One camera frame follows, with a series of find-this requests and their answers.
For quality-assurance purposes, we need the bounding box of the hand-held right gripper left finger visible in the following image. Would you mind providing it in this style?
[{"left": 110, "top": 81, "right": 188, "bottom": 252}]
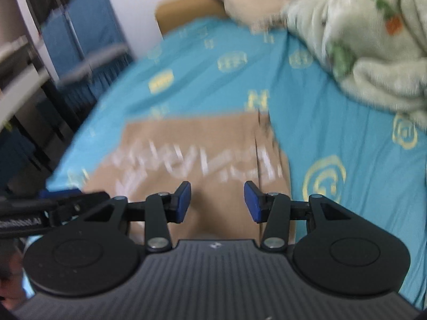
[{"left": 82, "top": 181, "right": 192, "bottom": 253}]

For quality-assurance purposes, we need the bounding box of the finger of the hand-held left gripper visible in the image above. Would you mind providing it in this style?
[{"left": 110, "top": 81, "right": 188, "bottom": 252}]
[{"left": 38, "top": 188, "right": 85, "bottom": 201}]

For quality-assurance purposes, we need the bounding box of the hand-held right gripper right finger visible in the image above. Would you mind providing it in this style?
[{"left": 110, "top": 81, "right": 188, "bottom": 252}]
[{"left": 244, "top": 180, "right": 352, "bottom": 253}]

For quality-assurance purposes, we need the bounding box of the tan printed t-shirt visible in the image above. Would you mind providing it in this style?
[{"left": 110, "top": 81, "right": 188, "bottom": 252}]
[{"left": 82, "top": 111, "right": 298, "bottom": 245}]

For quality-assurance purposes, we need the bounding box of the person's left hand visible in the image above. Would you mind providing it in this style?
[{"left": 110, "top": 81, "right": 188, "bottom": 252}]
[{"left": 0, "top": 240, "right": 28, "bottom": 308}]

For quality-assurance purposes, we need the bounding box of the white table with black legs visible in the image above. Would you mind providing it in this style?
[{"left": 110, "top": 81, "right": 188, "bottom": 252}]
[{"left": 0, "top": 36, "right": 98, "bottom": 142}]

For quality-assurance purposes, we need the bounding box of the bed with blue printed sheet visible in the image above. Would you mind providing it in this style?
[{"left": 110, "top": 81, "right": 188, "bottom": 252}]
[{"left": 45, "top": 17, "right": 427, "bottom": 310}]

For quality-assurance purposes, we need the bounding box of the grey seat cushion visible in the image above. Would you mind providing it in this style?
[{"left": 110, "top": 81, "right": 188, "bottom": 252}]
[{"left": 56, "top": 44, "right": 130, "bottom": 86}]

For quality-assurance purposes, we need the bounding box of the blue covered chair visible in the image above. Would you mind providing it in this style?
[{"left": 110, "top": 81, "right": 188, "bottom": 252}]
[
  {"left": 63, "top": 0, "right": 135, "bottom": 107},
  {"left": 39, "top": 5, "right": 84, "bottom": 85}
]

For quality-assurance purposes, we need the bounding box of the green printed fleece blanket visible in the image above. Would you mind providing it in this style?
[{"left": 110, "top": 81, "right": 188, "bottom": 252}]
[{"left": 280, "top": 0, "right": 427, "bottom": 128}]

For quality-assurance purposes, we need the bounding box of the tan padded headboard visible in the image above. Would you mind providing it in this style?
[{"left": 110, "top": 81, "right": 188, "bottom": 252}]
[{"left": 155, "top": 0, "right": 228, "bottom": 38}]

